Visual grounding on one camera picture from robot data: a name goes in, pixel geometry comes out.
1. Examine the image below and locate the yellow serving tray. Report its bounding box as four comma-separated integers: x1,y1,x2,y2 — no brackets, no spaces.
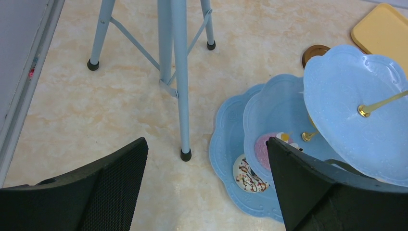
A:
351,3,408,74

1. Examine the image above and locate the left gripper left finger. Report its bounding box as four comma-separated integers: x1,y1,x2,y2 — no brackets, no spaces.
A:
0,137,148,231

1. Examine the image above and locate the white sprinkled donut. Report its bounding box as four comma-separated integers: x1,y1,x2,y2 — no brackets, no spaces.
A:
232,154,270,193

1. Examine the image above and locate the blue three-tier cake stand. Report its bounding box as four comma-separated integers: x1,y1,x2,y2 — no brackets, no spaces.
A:
209,45,408,222

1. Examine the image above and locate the dark brown round coaster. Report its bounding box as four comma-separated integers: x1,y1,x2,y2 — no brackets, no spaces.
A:
301,44,330,68

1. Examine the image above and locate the blue tripod stand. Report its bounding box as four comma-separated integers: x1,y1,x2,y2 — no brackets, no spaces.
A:
87,0,216,162

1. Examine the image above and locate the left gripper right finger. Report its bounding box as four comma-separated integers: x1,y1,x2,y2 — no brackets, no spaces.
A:
266,137,408,231

